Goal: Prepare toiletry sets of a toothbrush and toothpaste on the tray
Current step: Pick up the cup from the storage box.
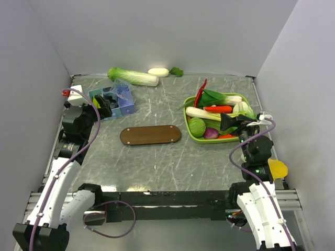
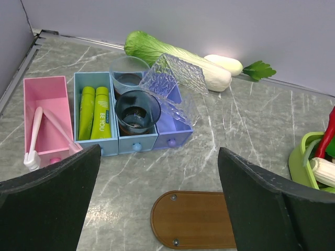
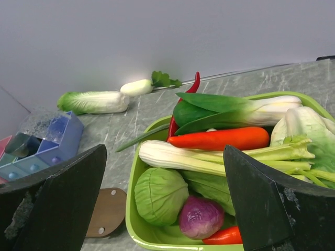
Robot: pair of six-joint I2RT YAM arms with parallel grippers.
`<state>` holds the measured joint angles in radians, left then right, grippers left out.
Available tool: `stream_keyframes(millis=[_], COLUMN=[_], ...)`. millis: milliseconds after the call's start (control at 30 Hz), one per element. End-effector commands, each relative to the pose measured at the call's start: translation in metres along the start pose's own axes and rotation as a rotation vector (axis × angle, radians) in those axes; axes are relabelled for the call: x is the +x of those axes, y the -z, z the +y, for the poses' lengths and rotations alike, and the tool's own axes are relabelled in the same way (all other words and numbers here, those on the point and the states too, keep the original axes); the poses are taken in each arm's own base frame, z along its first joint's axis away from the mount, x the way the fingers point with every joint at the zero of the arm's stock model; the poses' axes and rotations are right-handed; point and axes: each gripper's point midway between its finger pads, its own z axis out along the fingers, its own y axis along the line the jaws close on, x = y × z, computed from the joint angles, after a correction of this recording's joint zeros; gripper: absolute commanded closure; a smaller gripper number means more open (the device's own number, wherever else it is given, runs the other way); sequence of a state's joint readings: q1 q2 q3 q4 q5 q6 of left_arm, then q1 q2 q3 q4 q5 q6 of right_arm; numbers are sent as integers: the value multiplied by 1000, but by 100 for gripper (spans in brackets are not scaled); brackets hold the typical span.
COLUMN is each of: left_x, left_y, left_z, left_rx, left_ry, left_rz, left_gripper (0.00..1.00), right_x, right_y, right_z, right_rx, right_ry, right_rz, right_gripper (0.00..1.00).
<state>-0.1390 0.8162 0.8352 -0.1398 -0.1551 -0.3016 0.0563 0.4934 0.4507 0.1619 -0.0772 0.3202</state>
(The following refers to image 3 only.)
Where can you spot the bok choy in basket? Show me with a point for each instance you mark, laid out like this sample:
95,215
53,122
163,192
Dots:
226,112

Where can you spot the pink drawer box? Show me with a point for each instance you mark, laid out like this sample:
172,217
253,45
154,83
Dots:
4,146

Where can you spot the green plastic vegetable basket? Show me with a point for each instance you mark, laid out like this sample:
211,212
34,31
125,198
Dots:
170,238

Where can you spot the small red pepper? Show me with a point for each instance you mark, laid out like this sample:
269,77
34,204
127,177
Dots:
228,236

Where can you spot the brown wooden tray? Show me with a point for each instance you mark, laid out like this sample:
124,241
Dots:
109,213

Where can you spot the white daikon radish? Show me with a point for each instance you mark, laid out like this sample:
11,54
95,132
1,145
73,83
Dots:
146,86

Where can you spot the orange carrot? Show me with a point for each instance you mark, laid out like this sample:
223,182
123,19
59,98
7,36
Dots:
247,138

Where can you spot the round green cabbage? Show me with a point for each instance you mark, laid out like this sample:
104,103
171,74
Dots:
160,195

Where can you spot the red chili pepper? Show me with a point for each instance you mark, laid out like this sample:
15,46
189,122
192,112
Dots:
182,109

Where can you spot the dark glass cup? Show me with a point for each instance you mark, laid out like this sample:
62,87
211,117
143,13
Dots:
22,145

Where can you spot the napa cabbage in basket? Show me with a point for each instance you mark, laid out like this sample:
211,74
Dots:
304,121

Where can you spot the purple onion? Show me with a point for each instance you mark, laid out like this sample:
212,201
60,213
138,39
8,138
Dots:
200,217

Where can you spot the white celery stalk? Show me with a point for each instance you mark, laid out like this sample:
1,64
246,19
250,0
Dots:
296,156

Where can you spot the clear textured plastic holder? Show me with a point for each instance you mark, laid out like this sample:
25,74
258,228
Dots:
45,124

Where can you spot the napa cabbage on table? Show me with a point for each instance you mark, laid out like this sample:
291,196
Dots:
94,102

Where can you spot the teal drawer box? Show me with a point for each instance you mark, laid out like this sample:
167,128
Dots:
15,172

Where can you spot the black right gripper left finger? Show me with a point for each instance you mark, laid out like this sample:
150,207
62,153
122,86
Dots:
52,209

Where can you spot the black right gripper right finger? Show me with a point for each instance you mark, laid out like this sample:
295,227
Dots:
276,211

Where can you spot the purple drawer box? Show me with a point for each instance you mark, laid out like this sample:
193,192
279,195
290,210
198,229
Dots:
62,142

